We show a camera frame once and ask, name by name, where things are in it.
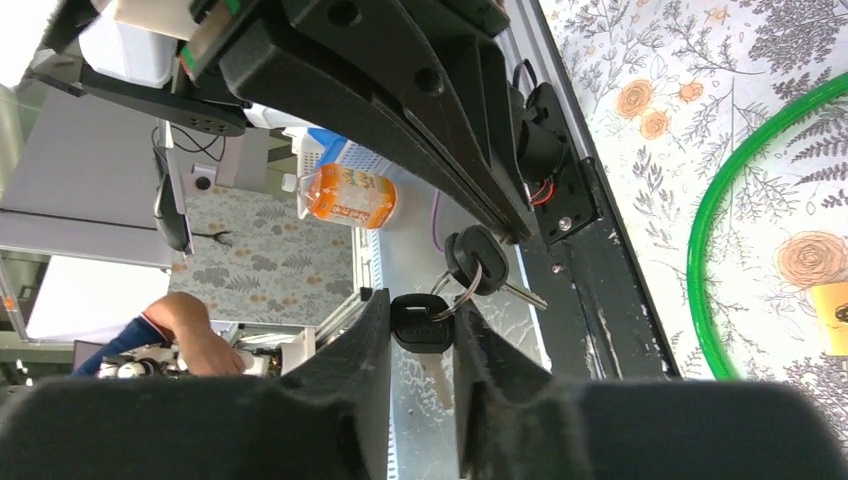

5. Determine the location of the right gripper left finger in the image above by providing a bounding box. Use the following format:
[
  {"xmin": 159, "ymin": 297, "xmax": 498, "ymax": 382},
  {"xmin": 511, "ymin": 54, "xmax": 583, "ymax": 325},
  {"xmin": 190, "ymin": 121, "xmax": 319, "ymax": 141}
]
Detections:
[{"xmin": 1, "ymin": 289, "xmax": 391, "ymax": 479}]

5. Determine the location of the blue white basket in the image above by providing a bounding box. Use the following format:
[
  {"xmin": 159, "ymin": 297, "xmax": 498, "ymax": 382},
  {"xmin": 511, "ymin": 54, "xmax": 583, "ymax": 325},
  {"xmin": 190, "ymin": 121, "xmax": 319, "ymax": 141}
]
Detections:
[{"xmin": 283, "ymin": 127, "xmax": 390, "ymax": 176}]

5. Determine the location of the orange drink bottle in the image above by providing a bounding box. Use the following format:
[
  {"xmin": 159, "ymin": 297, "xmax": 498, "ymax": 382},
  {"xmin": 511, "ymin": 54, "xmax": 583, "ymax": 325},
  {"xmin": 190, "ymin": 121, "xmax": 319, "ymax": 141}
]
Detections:
[{"xmin": 281, "ymin": 163, "xmax": 399, "ymax": 230}]

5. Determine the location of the floral table mat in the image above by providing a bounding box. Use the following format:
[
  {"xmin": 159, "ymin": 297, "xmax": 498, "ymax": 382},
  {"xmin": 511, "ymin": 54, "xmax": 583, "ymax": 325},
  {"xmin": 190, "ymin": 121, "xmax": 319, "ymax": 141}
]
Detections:
[{"xmin": 542, "ymin": 1, "xmax": 847, "ymax": 442}]

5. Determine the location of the brass padlock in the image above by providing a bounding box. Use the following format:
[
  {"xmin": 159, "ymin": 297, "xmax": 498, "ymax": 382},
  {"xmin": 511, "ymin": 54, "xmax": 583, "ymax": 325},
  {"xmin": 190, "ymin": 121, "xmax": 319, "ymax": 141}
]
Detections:
[{"xmin": 811, "ymin": 282, "xmax": 847, "ymax": 356}]

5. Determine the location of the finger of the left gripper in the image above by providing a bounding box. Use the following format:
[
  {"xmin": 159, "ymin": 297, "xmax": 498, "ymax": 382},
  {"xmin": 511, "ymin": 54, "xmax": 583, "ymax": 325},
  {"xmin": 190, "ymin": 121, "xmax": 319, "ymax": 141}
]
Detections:
[{"xmin": 283, "ymin": 1, "xmax": 534, "ymax": 242}]

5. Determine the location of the black head key bunch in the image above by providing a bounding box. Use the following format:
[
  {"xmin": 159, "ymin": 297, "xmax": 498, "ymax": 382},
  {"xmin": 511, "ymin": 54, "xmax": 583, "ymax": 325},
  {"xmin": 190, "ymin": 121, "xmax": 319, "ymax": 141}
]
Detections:
[{"xmin": 390, "ymin": 225, "xmax": 548, "ymax": 410}]

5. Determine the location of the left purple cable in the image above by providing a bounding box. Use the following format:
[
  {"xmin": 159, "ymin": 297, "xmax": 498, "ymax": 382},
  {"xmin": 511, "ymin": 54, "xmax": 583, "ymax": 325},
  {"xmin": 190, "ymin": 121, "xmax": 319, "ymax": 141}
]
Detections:
[{"xmin": 430, "ymin": 190, "xmax": 445, "ymax": 253}]

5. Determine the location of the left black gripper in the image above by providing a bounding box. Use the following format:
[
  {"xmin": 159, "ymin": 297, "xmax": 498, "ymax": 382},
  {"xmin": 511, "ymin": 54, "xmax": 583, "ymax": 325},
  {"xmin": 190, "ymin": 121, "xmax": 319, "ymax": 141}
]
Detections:
[{"xmin": 180, "ymin": 1, "xmax": 524, "ymax": 242}]

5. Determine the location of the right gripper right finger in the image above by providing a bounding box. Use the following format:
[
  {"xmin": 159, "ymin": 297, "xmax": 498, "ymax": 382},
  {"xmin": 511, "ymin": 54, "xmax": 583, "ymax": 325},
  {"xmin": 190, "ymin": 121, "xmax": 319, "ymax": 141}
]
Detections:
[{"xmin": 453, "ymin": 304, "xmax": 847, "ymax": 479}]

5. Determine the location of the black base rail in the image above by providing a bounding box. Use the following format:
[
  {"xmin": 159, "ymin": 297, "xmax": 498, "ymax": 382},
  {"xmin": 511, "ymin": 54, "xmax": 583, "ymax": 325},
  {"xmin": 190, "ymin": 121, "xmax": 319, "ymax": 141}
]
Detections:
[{"xmin": 512, "ymin": 60, "xmax": 680, "ymax": 379}]

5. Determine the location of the seated person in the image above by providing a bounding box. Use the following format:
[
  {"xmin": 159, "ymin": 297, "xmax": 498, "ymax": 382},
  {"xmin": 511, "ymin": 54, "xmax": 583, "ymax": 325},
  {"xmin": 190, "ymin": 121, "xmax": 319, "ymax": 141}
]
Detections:
[{"xmin": 72, "ymin": 291, "xmax": 246, "ymax": 377}]

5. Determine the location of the green cable lock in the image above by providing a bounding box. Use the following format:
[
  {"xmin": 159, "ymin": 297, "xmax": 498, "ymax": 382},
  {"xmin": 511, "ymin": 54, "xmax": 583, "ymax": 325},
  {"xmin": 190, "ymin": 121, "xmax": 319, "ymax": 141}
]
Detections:
[{"xmin": 686, "ymin": 71, "xmax": 848, "ymax": 382}]

